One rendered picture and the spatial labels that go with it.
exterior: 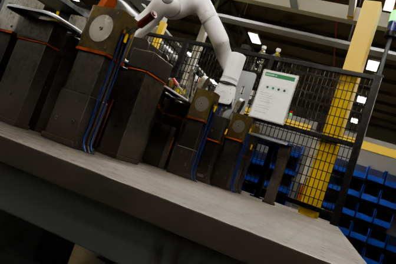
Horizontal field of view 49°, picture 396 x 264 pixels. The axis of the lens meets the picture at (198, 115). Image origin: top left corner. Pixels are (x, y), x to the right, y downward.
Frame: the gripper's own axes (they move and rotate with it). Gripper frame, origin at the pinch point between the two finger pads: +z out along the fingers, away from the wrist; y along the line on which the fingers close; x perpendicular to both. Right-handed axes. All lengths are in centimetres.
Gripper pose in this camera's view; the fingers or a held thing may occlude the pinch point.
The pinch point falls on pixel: (217, 114)
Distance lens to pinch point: 212.1
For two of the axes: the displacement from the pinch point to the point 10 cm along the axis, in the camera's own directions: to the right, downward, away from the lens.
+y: 8.5, 2.4, -4.7
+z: -3.3, 9.4, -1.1
